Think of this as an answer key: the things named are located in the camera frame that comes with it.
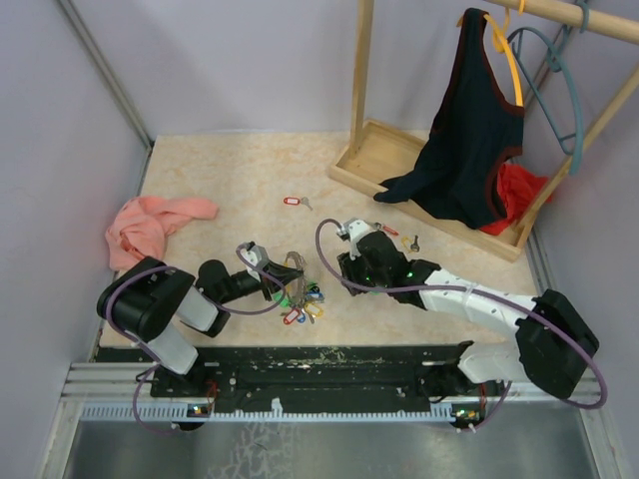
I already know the key with long red tag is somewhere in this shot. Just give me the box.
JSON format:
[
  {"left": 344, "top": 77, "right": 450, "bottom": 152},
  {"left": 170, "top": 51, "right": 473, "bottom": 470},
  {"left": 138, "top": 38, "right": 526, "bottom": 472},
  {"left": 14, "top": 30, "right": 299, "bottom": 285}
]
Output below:
[{"left": 382, "top": 226, "right": 398, "bottom": 237}]

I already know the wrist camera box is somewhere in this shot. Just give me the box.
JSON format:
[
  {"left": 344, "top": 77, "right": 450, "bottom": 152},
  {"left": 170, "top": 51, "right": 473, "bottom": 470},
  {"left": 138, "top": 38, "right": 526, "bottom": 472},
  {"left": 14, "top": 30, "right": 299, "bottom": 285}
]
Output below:
[
  {"left": 337, "top": 218, "right": 376, "bottom": 259},
  {"left": 237, "top": 241, "right": 270, "bottom": 274}
]

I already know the yellow clothes hanger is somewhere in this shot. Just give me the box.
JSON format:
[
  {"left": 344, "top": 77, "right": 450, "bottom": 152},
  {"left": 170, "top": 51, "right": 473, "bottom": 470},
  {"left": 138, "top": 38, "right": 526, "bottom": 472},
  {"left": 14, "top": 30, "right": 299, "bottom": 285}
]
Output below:
[{"left": 484, "top": 7, "right": 524, "bottom": 107}]

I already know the wooden clothes rack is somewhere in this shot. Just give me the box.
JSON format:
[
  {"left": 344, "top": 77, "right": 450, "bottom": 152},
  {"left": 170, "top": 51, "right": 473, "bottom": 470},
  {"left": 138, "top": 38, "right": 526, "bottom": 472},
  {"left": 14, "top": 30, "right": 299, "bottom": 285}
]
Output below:
[{"left": 328, "top": 1, "right": 638, "bottom": 261}]

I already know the pink crumpled cloth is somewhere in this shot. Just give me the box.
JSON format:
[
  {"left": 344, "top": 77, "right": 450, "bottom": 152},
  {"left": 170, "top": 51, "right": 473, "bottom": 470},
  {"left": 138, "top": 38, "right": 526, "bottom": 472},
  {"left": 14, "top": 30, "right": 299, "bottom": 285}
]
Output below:
[{"left": 105, "top": 196, "right": 219, "bottom": 271}]

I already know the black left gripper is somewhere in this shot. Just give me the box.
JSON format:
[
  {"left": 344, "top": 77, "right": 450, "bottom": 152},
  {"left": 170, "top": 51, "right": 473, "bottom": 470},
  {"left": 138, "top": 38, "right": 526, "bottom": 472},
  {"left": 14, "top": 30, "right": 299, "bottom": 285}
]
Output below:
[{"left": 219, "top": 259, "right": 302, "bottom": 304}]

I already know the dark navy tank top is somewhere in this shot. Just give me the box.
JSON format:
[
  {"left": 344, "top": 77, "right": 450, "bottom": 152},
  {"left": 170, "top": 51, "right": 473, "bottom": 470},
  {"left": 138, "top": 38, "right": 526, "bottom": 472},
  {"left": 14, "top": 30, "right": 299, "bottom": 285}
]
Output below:
[{"left": 373, "top": 8, "right": 524, "bottom": 236}]

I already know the grey wall corner rail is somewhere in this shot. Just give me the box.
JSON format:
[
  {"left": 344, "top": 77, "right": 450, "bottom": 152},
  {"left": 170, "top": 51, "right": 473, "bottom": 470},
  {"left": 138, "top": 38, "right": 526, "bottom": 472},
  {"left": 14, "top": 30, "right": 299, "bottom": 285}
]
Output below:
[{"left": 53, "top": 0, "right": 154, "bottom": 149}]

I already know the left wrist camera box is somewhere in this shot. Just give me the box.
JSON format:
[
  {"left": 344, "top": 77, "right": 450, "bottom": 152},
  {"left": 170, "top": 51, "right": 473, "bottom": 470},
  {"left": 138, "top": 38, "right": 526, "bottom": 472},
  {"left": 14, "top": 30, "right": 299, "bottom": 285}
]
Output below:
[{"left": 237, "top": 241, "right": 270, "bottom": 274}]

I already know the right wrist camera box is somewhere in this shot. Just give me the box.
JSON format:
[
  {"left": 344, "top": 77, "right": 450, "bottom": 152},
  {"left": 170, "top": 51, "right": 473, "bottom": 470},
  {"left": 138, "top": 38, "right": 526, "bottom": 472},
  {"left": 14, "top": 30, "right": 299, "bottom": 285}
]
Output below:
[{"left": 337, "top": 218, "right": 376, "bottom": 259}]

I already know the red cloth in rack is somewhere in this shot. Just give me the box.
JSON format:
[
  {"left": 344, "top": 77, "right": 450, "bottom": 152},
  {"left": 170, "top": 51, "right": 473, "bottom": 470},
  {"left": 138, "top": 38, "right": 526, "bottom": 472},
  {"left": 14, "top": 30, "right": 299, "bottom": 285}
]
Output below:
[{"left": 480, "top": 163, "right": 549, "bottom": 236}]

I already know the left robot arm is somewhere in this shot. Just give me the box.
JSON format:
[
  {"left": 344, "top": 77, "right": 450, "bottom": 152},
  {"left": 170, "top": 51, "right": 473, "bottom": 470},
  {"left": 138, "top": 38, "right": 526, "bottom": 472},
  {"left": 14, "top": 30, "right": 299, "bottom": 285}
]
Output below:
[{"left": 97, "top": 252, "right": 304, "bottom": 396}]

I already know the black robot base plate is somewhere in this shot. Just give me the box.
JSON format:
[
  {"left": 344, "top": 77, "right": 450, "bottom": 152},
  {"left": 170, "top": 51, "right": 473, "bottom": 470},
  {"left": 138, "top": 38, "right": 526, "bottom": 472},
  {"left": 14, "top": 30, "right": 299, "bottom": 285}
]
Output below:
[{"left": 149, "top": 339, "right": 505, "bottom": 431}]

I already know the blue-grey clothes hanger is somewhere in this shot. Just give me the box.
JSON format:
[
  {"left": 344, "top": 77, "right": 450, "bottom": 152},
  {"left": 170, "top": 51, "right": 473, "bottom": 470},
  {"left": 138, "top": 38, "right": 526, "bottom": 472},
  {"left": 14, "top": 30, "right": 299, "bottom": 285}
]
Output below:
[{"left": 507, "top": 25, "right": 585, "bottom": 175}]

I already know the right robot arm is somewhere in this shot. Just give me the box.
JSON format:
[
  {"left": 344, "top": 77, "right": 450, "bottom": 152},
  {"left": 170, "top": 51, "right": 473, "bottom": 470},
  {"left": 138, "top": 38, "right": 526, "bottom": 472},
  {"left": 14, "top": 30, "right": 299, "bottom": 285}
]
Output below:
[{"left": 337, "top": 231, "right": 599, "bottom": 400}]

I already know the large keyring with coloured tags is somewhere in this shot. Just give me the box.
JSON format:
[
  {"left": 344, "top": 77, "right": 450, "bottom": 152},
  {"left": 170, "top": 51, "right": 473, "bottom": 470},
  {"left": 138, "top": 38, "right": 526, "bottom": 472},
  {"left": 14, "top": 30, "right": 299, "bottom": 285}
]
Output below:
[{"left": 273, "top": 251, "right": 324, "bottom": 325}]

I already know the key with yellow ring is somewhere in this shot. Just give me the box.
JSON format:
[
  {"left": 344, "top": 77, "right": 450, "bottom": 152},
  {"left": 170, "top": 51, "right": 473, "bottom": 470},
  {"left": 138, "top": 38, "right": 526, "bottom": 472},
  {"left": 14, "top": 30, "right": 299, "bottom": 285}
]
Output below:
[{"left": 401, "top": 236, "right": 420, "bottom": 252}]

